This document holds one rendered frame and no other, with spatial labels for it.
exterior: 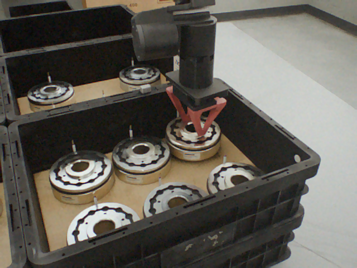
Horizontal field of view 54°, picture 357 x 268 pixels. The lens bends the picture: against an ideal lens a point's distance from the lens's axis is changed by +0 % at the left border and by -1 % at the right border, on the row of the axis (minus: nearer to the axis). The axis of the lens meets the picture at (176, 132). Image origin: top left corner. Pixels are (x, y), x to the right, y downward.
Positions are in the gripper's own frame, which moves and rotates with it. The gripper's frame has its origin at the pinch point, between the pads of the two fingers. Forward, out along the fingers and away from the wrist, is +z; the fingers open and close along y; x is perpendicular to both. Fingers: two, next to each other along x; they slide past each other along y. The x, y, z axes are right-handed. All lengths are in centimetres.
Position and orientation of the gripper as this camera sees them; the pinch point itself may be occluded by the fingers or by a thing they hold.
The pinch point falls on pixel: (194, 124)
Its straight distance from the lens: 64.7
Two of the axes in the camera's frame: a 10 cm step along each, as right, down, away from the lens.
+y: 5.2, 5.1, -6.9
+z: 0.0, 8.1, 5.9
